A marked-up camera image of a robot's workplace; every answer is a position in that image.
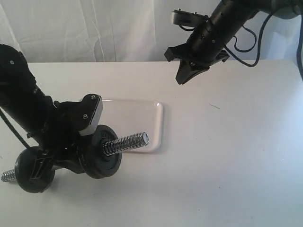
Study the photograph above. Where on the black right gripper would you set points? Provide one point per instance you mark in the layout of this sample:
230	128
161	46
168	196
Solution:
204	48

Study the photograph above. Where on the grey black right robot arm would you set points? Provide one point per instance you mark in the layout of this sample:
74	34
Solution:
238	12

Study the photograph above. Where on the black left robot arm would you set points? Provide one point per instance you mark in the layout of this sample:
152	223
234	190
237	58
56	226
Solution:
17	88

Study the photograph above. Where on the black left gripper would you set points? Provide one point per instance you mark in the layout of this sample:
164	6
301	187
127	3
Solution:
53	126

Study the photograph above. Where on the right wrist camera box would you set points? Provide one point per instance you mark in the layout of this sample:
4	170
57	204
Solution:
189	19

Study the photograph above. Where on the chrome threaded dumbbell bar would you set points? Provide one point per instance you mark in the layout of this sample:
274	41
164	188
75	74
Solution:
109	148

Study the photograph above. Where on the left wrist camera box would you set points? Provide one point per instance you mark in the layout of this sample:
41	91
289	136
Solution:
90	109

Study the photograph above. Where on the white rectangular tray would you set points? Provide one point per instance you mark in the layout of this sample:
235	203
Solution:
131	116

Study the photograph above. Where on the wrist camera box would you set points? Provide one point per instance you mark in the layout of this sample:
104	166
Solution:
90	109
189	19

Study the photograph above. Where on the black weight plate with nut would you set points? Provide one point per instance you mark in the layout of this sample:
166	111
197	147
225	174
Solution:
23	166

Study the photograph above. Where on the white backdrop curtain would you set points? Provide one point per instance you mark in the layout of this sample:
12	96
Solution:
95	30

